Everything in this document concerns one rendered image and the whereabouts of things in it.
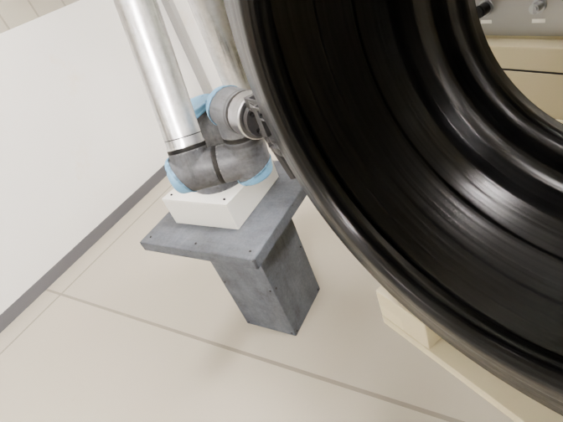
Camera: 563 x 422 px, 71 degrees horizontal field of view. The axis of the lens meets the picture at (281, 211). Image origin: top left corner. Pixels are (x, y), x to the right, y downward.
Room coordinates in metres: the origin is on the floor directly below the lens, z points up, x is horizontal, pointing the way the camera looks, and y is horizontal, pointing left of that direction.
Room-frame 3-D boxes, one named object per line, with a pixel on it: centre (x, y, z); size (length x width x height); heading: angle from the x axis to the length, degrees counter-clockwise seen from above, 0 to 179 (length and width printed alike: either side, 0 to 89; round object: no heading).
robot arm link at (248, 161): (0.84, 0.03, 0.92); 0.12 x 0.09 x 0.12; 81
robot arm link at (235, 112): (0.76, -0.02, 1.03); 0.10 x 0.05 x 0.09; 112
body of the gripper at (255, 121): (0.68, -0.05, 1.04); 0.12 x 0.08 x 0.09; 22
